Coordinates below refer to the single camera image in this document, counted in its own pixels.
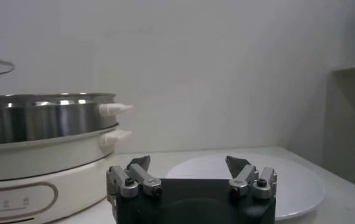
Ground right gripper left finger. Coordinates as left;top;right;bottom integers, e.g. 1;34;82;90
105;155;163;201

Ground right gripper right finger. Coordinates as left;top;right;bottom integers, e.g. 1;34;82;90
225;155;278;199

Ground white oval plate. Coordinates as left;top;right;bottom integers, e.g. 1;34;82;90
166;153;326;222

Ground white electric cooker base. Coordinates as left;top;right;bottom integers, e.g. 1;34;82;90
0;123;133;224

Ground white shelf desk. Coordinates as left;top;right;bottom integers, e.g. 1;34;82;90
323;57;355;185

